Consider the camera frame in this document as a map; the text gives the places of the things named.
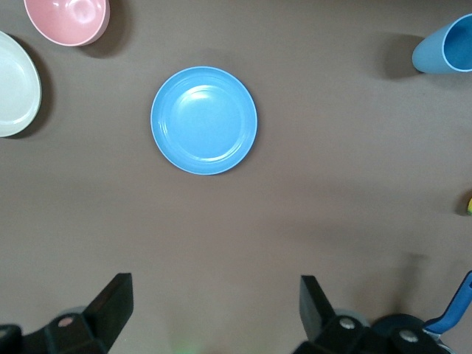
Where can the blue cup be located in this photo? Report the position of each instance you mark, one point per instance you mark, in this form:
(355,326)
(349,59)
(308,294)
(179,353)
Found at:
(427,55)

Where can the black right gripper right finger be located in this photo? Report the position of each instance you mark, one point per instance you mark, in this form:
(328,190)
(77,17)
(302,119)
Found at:
(317,313)

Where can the blue plate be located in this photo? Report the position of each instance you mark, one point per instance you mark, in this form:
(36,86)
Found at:
(203,119)

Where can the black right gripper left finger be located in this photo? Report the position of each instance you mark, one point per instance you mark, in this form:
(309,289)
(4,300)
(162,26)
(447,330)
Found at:
(107,313)

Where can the pink bowl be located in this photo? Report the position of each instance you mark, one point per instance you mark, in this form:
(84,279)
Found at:
(66,22)

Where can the yellow lemon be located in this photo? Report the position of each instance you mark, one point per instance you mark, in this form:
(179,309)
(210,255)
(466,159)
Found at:
(470,206)

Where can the brown table cover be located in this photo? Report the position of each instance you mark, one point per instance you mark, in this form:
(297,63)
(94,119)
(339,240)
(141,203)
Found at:
(295,184)

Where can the beige plate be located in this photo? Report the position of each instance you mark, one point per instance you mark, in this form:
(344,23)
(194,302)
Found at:
(14,88)

